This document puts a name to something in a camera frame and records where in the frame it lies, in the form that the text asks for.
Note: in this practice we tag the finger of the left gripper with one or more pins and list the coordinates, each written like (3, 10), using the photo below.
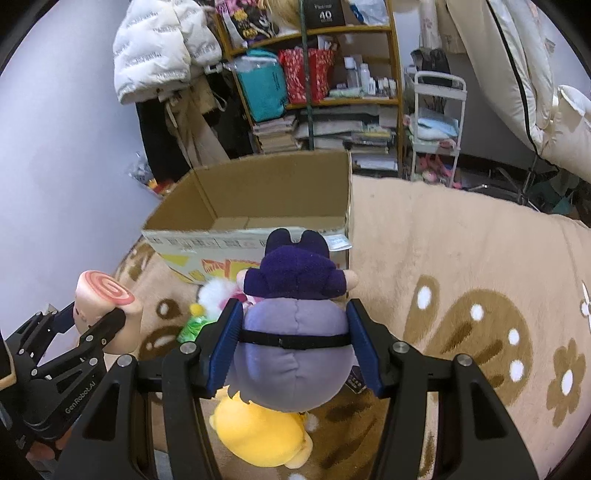
(77, 372)
(36, 334)

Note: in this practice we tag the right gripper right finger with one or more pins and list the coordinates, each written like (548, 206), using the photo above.
(475, 436)

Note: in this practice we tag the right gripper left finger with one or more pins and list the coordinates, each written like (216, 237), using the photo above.
(113, 438)

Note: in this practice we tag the pink pig cube plush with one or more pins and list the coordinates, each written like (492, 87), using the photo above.
(97, 294)

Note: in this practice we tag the green tissue pack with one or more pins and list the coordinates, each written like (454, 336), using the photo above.
(192, 328)

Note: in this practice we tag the yellow dog plush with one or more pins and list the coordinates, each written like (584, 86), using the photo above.
(259, 436)

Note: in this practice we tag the white fluffy plush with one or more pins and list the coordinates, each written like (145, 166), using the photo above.
(212, 297)

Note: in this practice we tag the purple round plush doll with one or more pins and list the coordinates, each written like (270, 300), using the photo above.
(294, 350)

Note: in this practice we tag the pink bear plush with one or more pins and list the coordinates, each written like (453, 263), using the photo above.
(246, 300)

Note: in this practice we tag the beige patterned blanket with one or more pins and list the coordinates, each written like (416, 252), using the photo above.
(449, 272)

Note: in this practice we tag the plastic bag of toys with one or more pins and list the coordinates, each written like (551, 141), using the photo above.
(139, 170)

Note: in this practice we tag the cardboard box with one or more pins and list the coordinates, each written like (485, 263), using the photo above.
(215, 221)

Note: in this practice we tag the beige trench coat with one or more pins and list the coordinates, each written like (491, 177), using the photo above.
(185, 110)

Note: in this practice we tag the stack of books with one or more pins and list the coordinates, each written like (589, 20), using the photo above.
(276, 136)

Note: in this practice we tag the white puffer jacket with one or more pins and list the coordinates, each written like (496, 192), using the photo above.
(161, 47)

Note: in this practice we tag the pile of papers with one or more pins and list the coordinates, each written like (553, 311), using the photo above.
(368, 132)

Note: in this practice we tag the white rolling cart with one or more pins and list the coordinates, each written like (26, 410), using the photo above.
(435, 127)

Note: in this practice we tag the green pole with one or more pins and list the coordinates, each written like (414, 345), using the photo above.
(307, 79)

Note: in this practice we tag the teal bag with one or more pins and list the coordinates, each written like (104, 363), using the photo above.
(262, 81)

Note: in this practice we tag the black pink tote bag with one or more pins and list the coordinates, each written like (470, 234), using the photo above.
(247, 21)

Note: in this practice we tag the wooden shelf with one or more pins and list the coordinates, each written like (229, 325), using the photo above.
(367, 66)

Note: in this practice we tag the red gift bag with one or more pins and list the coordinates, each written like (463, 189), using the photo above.
(317, 79)

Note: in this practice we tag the cream gaming chair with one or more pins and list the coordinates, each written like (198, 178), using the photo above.
(507, 47)

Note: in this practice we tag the blonde wig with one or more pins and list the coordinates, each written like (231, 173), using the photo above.
(283, 13)

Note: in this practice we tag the black box with 40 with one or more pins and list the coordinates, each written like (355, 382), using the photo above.
(323, 14)

